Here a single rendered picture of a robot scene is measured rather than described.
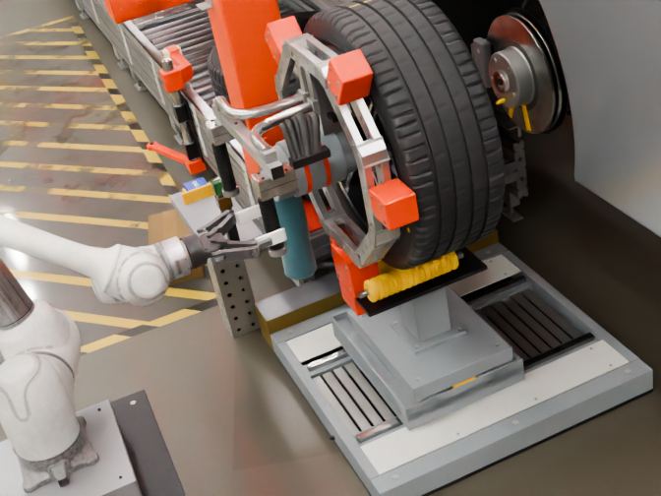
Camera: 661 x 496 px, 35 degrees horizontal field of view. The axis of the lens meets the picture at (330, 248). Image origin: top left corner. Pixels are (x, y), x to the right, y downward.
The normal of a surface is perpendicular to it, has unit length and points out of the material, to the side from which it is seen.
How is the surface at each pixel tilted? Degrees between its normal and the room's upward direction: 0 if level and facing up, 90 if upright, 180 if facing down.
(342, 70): 35
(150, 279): 71
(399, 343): 0
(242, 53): 90
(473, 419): 0
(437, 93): 54
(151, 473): 0
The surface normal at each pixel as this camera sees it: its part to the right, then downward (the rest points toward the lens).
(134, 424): -0.18, -0.83
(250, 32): 0.40, 0.43
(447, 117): 0.28, 0.03
